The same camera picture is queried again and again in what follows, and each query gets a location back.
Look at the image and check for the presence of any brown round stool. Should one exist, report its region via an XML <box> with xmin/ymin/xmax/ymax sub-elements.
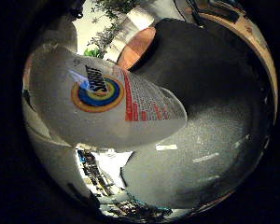
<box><xmin>116</xmin><ymin>25</ymin><xmax>159</xmax><ymax>71</ymax></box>

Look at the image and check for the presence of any green plant in white pot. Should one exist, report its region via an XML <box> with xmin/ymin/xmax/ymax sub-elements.
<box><xmin>83</xmin><ymin>0</ymin><xmax>157</xmax><ymax>61</ymax></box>

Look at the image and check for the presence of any wooden desk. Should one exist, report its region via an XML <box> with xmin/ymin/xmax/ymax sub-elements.
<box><xmin>183</xmin><ymin>5</ymin><xmax>280</xmax><ymax>126</ymax></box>

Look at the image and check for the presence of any white spray bottle orange trigger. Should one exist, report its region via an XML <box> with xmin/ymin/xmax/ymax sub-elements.
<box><xmin>27</xmin><ymin>43</ymin><xmax>189</xmax><ymax>154</ymax></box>

